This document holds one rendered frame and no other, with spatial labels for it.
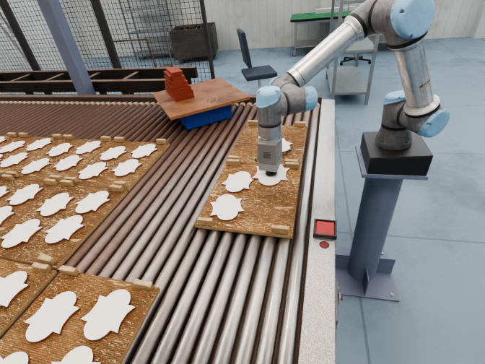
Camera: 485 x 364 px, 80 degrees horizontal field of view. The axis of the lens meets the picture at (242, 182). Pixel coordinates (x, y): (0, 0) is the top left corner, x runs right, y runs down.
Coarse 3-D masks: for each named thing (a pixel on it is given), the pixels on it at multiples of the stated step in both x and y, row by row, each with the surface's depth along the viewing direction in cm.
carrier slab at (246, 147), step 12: (252, 132) 158; (288, 132) 154; (300, 132) 153; (240, 144) 148; (252, 144) 147; (300, 144) 143; (240, 156) 139; (252, 156) 138; (288, 156) 135; (300, 156) 134
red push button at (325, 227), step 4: (316, 224) 99; (320, 224) 99; (324, 224) 99; (328, 224) 99; (332, 224) 99; (316, 228) 98; (320, 228) 97; (324, 228) 97; (328, 228) 97; (332, 228) 97; (316, 232) 96; (320, 232) 96; (324, 232) 96; (328, 232) 96; (332, 232) 96
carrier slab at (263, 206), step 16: (224, 176) 126; (288, 176) 122; (224, 192) 117; (240, 192) 116; (256, 192) 115; (272, 192) 114; (288, 192) 113; (208, 208) 110; (256, 208) 108; (272, 208) 107; (288, 208) 106; (224, 224) 102; (240, 224) 102; (256, 224) 101; (272, 224) 100; (288, 224) 100
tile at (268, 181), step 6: (258, 168) 107; (282, 168) 105; (288, 168) 105; (258, 174) 104; (264, 174) 103; (276, 174) 103; (282, 174) 102; (258, 180) 101; (264, 180) 100; (270, 180) 100; (276, 180) 100; (282, 180) 100; (270, 186) 98
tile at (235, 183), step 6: (234, 174) 126; (240, 174) 125; (246, 174) 125; (228, 180) 122; (234, 180) 122; (240, 180) 122; (246, 180) 121; (252, 180) 121; (228, 186) 119; (234, 186) 118; (240, 186) 118; (246, 186) 118; (234, 192) 116
